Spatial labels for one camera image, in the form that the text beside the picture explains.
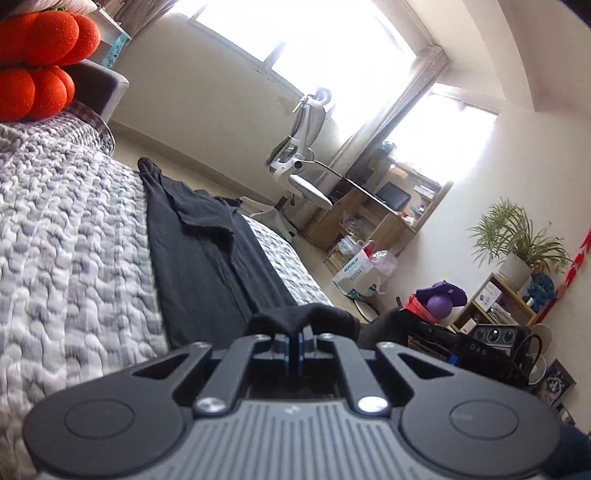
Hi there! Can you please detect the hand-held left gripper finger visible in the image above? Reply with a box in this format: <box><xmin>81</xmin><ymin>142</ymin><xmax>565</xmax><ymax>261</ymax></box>
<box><xmin>295</xmin><ymin>325</ymin><xmax>455</xmax><ymax>416</ymax></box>
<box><xmin>131</xmin><ymin>332</ymin><xmax>296</xmax><ymax>416</ymax></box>

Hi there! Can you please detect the black garment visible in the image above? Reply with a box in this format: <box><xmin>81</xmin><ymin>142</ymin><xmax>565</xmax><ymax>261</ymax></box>
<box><xmin>137</xmin><ymin>157</ymin><xmax>414</xmax><ymax>352</ymax></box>

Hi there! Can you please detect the white fan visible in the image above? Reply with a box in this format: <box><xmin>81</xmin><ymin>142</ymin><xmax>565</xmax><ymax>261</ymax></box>
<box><xmin>526</xmin><ymin>323</ymin><xmax>552</xmax><ymax>386</ymax></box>

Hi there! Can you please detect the wooden shelf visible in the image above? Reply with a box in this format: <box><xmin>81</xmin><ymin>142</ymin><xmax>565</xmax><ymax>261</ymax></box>
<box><xmin>450</xmin><ymin>272</ymin><xmax>543</xmax><ymax>337</ymax></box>

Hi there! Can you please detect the red bag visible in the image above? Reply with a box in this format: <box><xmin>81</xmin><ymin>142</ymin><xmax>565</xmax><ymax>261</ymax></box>
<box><xmin>404</xmin><ymin>295</ymin><xmax>432</xmax><ymax>319</ymax></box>

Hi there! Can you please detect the purple hat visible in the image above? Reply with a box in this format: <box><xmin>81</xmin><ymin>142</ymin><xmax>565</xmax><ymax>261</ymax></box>
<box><xmin>416</xmin><ymin>281</ymin><xmax>468</xmax><ymax>308</ymax></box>

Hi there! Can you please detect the white round disc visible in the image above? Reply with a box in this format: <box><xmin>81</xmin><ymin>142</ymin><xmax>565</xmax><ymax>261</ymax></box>
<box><xmin>353</xmin><ymin>298</ymin><xmax>379</xmax><ymax>324</ymax></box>

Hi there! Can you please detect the blue figurine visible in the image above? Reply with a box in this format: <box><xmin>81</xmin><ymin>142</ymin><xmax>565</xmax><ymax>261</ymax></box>
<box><xmin>526</xmin><ymin>272</ymin><xmax>555</xmax><ymax>303</ymax></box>

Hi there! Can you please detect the white paper shopping bag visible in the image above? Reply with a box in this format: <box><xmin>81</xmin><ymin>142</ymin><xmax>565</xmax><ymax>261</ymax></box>
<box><xmin>332</xmin><ymin>240</ymin><xmax>393</xmax><ymax>301</ymax></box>

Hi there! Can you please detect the clear plastic bag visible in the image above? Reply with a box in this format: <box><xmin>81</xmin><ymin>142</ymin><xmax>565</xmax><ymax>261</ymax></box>
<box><xmin>369</xmin><ymin>249</ymin><xmax>399</xmax><ymax>278</ymax></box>

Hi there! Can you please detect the potted green plant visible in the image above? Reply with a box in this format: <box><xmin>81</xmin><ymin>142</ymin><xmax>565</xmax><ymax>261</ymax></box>
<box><xmin>468</xmin><ymin>198</ymin><xmax>575</xmax><ymax>291</ymax></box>

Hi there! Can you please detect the wooden desk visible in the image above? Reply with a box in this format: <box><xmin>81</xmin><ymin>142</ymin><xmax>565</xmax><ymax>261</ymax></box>
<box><xmin>305</xmin><ymin>143</ymin><xmax>455</xmax><ymax>273</ymax></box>

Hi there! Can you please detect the white office chair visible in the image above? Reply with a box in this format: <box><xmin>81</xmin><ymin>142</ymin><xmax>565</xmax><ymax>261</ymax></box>
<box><xmin>238</xmin><ymin>88</ymin><xmax>347</xmax><ymax>243</ymax></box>

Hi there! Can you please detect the window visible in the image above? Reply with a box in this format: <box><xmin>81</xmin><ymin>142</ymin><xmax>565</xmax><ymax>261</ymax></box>
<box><xmin>191</xmin><ymin>0</ymin><xmax>419</xmax><ymax>100</ymax></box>
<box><xmin>383</xmin><ymin>90</ymin><xmax>499</xmax><ymax>183</ymax></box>

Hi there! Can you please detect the grey patterned quilt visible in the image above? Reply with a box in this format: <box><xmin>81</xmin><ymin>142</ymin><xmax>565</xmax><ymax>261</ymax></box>
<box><xmin>0</xmin><ymin>102</ymin><xmax>335</xmax><ymax>480</ymax></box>

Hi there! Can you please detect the grey curtain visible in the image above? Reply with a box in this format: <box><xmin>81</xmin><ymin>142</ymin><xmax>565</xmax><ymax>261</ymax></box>
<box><xmin>113</xmin><ymin>0</ymin><xmax>174</xmax><ymax>26</ymax></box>
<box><xmin>330</xmin><ymin>46</ymin><xmax>451</xmax><ymax>176</ymax></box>

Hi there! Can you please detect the grey sofa armrest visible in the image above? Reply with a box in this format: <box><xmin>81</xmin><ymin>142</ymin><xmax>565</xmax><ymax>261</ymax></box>
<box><xmin>62</xmin><ymin>62</ymin><xmax>130</xmax><ymax>123</ymax></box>

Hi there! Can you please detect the blue printed cloth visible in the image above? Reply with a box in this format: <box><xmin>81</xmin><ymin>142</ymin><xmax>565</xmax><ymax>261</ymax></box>
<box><xmin>104</xmin><ymin>34</ymin><xmax>130</xmax><ymax>68</ymax></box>

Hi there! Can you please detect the white bookshelf desk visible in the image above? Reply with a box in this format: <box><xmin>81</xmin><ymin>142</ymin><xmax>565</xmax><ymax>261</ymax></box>
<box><xmin>91</xmin><ymin>7</ymin><xmax>132</xmax><ymax>70</ymax></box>

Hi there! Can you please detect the orange flower cushion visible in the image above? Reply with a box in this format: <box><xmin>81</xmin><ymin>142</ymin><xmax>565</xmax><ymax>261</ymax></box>
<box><xmin>0</xmin><ymin>10</ymin><xmax>101</xmax><ymax>123</ymax></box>

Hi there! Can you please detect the white pillow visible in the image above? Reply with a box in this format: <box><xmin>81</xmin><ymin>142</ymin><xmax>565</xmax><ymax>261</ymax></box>
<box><xmin>51</xmin><ymin>0</ymin><xmax>100</xmax><ymax>14</ymax></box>

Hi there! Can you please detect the picture frame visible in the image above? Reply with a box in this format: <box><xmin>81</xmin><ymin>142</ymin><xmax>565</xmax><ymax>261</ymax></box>
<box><xmin>538</xmin><ymin>359</ymin><xmax>578</xmax><ymax>407</ymax></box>

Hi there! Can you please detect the red wall decoration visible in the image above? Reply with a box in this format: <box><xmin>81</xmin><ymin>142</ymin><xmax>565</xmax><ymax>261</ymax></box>
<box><xmin>556</xmin><ymin>217</ymin><xmax>591</xmax><ymax>298</ymax></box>

